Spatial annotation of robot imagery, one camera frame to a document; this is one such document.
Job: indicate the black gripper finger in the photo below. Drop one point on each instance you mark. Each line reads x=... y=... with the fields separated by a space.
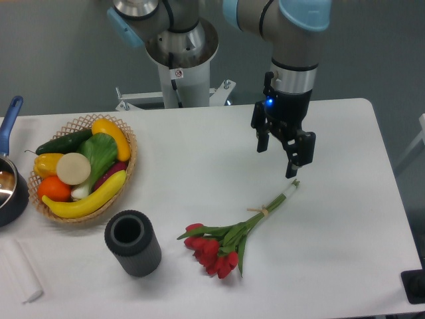
x=300 y=151
x=260 y=123

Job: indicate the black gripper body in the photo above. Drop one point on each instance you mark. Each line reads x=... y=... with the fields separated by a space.
x=285 y=112

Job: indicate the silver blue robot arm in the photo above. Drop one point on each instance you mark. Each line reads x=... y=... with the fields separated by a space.
x=293 y=28

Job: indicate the white furniture right edge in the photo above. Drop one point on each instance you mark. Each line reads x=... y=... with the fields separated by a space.
x=412 y=151

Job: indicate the red tulip bouquet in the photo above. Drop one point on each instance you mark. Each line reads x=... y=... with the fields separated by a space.
x=220 y=250

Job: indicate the purple eggplant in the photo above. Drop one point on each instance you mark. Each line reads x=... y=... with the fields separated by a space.
x=118 y=166

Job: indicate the yellow squash top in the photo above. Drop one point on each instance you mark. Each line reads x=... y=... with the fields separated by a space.
x=108 y=127

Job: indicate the green bok choy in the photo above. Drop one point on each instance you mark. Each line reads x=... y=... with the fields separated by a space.
x=101 y=151

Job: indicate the dark grey ribbed vase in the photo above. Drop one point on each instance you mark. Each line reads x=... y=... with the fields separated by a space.
x=130 y=237

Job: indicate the black device table corner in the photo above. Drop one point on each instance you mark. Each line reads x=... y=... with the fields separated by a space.
x=413 y=282

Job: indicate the woven wicker basket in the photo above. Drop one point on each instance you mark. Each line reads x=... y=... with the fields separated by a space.
x=78 y=124

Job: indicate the green cucumber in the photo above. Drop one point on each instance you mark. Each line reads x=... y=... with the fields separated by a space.
x=64 y=144

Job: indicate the beige round disc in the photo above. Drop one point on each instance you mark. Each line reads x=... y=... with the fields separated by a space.
x=73 y=169

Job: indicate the long yellow squash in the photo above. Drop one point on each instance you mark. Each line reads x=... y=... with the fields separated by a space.
x=91 y=203

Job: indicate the orange fruit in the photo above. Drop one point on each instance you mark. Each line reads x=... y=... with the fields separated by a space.
x=54 y=189

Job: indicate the yellow bell pepper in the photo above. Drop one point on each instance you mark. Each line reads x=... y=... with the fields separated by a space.
x=45 y=164

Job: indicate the white folded cloth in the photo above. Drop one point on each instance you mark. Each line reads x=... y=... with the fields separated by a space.
x=21 y=273

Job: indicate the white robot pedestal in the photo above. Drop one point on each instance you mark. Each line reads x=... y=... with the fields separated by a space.
x=183 y=64

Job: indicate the black pot blue handle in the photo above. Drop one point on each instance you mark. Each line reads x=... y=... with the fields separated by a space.
x=14 y=190

